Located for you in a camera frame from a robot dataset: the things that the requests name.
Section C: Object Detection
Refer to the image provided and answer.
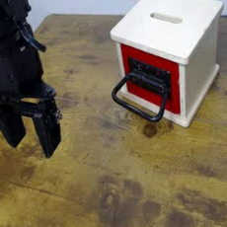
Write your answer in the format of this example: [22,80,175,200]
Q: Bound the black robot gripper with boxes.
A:
[0,38,62,158]

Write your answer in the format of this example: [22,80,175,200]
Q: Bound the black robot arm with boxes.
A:
[0,0,61,158]

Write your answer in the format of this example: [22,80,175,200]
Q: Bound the red drawer front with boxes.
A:
[120,44,181,114]

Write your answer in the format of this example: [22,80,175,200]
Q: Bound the white wooden box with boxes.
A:
[110,0,223,127]

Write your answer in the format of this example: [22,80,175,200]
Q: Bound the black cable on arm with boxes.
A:
[15,15,47,56]

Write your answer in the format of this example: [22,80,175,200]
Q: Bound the black metal drawer handle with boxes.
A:
[109,67,173,127]

